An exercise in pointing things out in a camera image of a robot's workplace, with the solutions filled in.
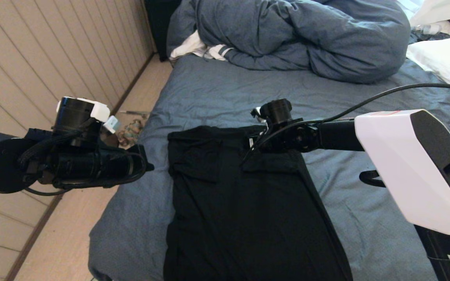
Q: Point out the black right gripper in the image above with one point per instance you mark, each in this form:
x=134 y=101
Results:
x=291 y=138

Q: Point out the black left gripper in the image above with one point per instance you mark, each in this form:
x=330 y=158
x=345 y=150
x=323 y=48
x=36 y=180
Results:
x=100 y=166

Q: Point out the black t-shirt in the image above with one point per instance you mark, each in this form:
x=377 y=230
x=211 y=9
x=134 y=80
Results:
x=240 y=203

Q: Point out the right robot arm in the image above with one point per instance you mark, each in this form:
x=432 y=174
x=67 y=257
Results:
x=404 y=168

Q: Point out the right wrist motor cylinder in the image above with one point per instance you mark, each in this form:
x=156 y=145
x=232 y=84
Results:
x=277 y=111

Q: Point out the wrist motor cylinder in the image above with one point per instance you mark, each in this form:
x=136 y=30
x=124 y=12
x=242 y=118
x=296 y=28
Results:
x=78 y=115
x=277 y=111

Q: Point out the thin grey stick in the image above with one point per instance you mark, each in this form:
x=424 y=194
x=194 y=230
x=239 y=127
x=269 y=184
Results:
x=131 y=113

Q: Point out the left wrist motor cylinder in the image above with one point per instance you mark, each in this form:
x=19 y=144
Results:
x=78 y=115

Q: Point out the blue bed sheet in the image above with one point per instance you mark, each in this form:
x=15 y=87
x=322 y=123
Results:
x=217 y=89

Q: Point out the blue crumpled duvet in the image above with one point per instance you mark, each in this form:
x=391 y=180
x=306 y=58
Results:
x=307 y=35

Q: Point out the white striped cloth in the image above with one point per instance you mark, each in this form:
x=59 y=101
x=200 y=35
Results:
x=188 y=47

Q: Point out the black nightstand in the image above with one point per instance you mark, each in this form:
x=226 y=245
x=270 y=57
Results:
x=156 y=23

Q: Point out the dark grey crumpled cloth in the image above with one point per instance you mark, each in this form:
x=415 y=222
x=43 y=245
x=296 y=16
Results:
x=424 y=38

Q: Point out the white pillow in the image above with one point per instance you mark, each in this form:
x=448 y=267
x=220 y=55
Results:
x=443 y=58

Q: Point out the white blanket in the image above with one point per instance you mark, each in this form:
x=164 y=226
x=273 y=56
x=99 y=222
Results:
x=443 y=9

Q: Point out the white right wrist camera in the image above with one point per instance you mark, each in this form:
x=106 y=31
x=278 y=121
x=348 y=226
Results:
x=258 y=113

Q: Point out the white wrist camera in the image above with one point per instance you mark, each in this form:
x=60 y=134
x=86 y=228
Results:
x=258 y=113
x=111 y=124

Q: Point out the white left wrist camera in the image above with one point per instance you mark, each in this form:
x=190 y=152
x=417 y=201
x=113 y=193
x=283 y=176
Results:
x=111 y=124

